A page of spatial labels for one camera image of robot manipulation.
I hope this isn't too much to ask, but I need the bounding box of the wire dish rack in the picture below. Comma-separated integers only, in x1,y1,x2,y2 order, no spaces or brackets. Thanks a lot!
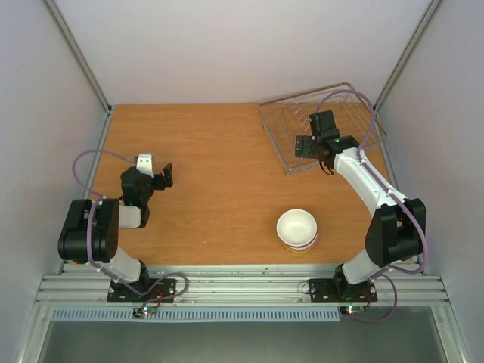
259,82,387,175

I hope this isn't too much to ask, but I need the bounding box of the white bowl orange outside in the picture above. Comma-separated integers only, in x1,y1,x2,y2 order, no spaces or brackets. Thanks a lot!
276,209,318,246

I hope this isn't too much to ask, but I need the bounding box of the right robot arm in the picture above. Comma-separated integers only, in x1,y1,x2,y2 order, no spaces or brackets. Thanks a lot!
295,110,427,302

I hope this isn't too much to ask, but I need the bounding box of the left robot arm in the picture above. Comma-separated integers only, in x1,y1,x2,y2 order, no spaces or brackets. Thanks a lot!
57,163,173,301

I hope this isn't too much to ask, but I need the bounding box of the red patterned bowl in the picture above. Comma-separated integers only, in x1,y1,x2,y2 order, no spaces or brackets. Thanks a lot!
283,235,318,250

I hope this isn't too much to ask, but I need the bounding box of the left controller board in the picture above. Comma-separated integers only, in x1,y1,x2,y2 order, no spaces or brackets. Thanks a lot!
132,306,157,318

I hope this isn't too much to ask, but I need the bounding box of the controller board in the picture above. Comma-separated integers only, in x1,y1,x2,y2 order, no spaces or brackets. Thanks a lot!
340,305,366,315
132,306,157,318

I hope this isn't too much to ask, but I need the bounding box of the right controller board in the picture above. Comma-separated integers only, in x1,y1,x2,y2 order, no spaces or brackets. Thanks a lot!
340,305,366,315

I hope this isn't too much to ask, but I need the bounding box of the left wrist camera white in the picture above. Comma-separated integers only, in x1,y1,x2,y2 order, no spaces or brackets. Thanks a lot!
136,154,154,178

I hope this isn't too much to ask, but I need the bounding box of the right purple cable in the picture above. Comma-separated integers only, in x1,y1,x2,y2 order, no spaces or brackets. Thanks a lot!
316,90,430,322

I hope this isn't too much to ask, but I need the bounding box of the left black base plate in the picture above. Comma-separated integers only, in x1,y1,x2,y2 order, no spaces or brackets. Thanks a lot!
107,278,177,303

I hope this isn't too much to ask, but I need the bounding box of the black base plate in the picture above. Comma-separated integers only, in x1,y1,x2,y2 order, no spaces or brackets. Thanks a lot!
107,278,177,303
308,278,378,303

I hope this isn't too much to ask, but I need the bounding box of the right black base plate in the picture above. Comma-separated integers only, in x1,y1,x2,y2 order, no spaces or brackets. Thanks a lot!
308,278,378,303

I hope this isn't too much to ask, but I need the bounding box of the grey slotted cable duct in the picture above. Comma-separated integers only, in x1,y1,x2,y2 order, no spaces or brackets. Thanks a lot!
51,306,340,323

